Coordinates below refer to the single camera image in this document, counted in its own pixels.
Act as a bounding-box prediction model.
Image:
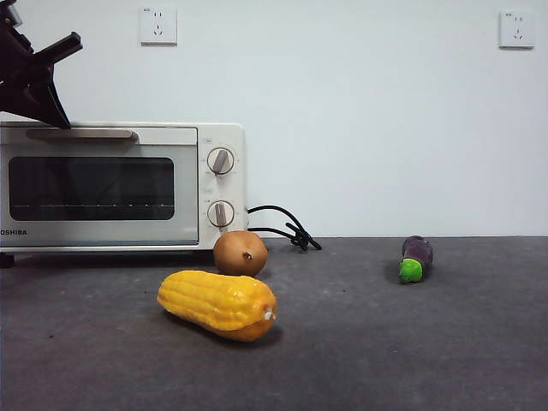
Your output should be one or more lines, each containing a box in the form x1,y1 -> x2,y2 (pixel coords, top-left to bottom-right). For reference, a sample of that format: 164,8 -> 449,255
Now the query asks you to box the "yellow corn cob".
156,269 -> 278,343

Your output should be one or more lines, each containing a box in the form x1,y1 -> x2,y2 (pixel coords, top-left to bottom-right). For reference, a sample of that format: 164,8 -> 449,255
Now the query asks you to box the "glass oven door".
0,127 -> 200,247

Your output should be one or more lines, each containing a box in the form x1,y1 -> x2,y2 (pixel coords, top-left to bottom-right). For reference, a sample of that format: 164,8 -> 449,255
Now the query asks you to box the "metal wire oven rack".
10,202 -> 175,211

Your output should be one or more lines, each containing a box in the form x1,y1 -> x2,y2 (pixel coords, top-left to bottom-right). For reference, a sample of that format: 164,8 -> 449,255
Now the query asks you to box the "white wall socket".
140,6 -> 178,47
497,10 -> 535,50

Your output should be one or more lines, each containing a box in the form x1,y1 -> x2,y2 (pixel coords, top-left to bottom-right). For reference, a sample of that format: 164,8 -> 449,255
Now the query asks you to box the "black oven power cable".
247,205 -> 323,252

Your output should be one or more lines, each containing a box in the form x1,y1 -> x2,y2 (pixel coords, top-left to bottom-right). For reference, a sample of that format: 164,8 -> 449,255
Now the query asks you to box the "white toaster oven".
0,122 -> 248,269

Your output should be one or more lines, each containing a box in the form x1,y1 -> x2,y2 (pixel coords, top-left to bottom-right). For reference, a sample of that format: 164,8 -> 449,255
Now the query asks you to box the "purple eggplant, green stem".
398,235 -> 434,284

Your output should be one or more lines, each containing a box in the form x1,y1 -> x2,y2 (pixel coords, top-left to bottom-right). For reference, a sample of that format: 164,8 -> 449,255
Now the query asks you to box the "beige oven knob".
206,200 -> 236,229
206,147 -> 236,177

